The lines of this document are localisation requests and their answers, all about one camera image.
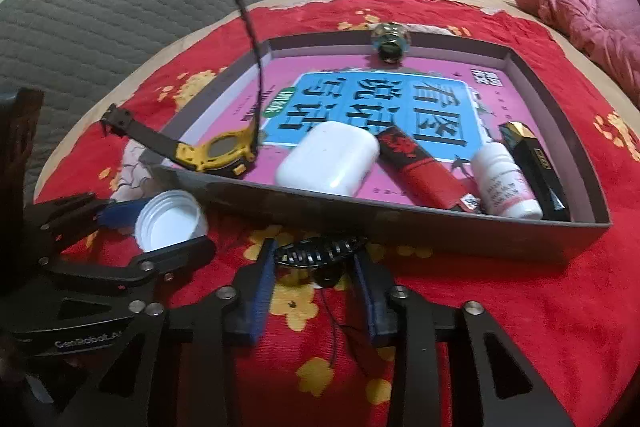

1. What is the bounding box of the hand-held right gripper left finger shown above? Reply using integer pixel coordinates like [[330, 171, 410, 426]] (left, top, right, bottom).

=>
[[70, 238, 278, 427]]

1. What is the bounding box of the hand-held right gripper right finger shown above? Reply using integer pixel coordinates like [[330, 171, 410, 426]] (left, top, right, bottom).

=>
[[350, 249, 576, 427]]

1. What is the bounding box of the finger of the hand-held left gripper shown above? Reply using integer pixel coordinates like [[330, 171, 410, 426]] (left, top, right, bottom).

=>
[[27, 192, 148, 253], [47, 236, 216, 289]]

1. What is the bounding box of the white bottle cap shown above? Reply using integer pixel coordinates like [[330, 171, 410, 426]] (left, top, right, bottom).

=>
[[134, 189, 210, 254]]

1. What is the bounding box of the black hair clip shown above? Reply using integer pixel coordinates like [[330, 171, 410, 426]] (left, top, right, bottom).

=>
[[272, 234, 368, 290]]

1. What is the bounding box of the grey cardboard box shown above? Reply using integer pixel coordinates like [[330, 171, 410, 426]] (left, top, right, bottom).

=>
[[137, 31, 612, 264]]

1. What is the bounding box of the yellow watch black strap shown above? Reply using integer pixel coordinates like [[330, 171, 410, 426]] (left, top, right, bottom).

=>
[[100, 0, 263, 180]]

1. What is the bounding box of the red lighter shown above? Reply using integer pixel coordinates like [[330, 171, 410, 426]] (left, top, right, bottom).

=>
[[376, 126, 482, 214]]

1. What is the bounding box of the white earbud case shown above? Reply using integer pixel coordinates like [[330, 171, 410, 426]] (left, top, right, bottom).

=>
[[274, 121, 381, 198]]

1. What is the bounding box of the white pill bottle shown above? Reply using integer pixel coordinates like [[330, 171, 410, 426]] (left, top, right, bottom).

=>
[[470, 142, 544, 220]]

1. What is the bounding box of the black faceted lipstick tube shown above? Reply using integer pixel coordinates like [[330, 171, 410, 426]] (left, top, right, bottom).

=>
[[498, 121, 572, 223]]

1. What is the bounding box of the small glass jar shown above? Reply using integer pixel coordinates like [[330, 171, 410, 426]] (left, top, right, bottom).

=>
[[369, 21, 413, 65]]

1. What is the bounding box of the red floral blanket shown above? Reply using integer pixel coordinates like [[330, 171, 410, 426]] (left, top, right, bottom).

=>
[[35, 0, 640, 427]]

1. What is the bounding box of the grey quilted cover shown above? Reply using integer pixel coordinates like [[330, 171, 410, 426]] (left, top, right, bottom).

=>
[[0, 0, 321, 202]]

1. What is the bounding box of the pink book blue label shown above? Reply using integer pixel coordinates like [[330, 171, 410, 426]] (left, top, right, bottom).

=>
[[175, 54, 581, 223]]

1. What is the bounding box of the pink quilt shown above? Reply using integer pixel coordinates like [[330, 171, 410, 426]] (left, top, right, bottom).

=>
[[507, 0, 640, 92]]

